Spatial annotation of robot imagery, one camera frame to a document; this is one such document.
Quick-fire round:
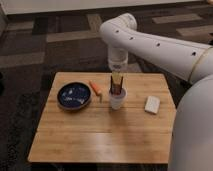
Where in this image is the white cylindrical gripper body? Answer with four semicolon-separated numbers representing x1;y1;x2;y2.
108;46;128;72

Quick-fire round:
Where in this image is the wooden table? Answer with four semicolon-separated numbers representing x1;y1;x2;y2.
28;72;176;164

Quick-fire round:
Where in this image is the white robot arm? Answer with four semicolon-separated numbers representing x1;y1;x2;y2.
100;13;213;171

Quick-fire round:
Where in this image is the white rectangular eraser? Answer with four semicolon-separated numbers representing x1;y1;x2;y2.
145;96;160;114

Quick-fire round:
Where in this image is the orange carrot toy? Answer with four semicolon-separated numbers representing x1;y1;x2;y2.
89;81;102;96

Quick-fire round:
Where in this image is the white ceramic cup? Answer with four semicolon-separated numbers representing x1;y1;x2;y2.
109;89;127;110

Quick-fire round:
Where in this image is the dark blue bowl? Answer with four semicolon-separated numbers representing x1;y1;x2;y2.
57;82;91;111

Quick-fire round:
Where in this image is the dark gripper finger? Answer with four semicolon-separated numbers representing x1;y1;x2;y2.
119;76;123;94
110;75;114;94

